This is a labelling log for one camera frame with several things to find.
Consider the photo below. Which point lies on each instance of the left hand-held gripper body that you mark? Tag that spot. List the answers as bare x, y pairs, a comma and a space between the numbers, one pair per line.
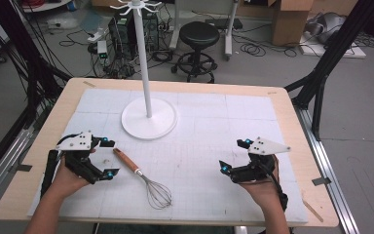
78, 143

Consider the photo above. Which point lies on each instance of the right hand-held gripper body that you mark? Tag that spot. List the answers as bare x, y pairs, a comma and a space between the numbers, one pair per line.
266, 147

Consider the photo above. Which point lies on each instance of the white hook rack stand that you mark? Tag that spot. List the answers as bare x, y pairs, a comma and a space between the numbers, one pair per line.
142, 65

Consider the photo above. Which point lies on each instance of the person's left hand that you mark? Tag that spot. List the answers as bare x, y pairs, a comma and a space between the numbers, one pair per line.
65, 182

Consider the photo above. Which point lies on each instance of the person's right hand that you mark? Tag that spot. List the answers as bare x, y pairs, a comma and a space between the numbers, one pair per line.
264, 191

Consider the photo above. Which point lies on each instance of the white grid mat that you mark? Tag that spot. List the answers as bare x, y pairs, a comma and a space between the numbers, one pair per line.
201, 162

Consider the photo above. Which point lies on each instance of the grey tape strip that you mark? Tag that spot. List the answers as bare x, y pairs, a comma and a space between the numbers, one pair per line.
321, 181

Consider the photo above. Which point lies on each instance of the dark green clothing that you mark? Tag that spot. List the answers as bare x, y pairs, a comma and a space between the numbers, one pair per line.
162, 229

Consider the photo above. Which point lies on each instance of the thin wooden stick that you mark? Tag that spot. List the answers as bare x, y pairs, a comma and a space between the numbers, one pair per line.
313, 211

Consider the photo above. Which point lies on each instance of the white adapter with green light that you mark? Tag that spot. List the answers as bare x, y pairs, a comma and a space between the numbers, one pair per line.
102, 48

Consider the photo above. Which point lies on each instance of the white power strip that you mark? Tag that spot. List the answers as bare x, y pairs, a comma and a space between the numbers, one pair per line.
98, 35

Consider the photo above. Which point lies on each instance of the black computer tower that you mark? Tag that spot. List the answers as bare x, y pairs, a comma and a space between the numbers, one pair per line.
123, 35

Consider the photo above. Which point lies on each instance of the white stand leg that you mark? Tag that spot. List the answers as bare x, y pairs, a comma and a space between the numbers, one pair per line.
230, 32
175, 26

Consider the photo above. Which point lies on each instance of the black round stool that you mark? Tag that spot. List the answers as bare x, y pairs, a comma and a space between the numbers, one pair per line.
199, 34

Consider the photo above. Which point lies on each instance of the flat black box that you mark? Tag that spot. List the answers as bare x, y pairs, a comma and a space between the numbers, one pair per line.
224, 23

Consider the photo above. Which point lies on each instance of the cardboard box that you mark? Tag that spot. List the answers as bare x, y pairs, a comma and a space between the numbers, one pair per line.
289, 22

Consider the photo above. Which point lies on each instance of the white floor board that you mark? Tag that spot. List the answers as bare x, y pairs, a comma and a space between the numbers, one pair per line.
354, 52

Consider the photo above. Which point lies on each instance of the grey rounded device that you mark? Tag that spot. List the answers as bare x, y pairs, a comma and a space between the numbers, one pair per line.
329, 26

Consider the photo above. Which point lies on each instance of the white round table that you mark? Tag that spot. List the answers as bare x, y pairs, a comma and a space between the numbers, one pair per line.
50, 5

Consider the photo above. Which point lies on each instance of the aluminium rail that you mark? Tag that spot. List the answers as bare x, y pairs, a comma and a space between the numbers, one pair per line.
331, 175
0, 169

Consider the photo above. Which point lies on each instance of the black metal frame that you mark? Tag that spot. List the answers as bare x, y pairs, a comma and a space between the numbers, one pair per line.
19, 52
334, 52

